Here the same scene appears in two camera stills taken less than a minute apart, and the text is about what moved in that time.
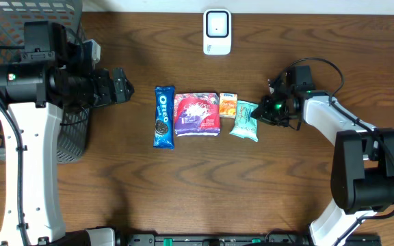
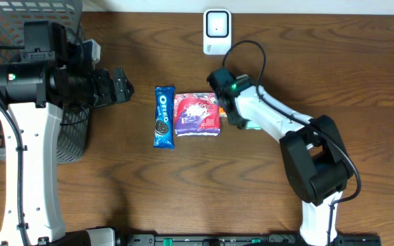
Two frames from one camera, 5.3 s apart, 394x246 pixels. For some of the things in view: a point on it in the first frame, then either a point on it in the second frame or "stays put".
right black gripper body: (272, 110) to (224, 101)
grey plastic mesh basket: (1, 36) stays put
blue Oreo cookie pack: (164, 117) stays put
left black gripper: (111, 91) stays put
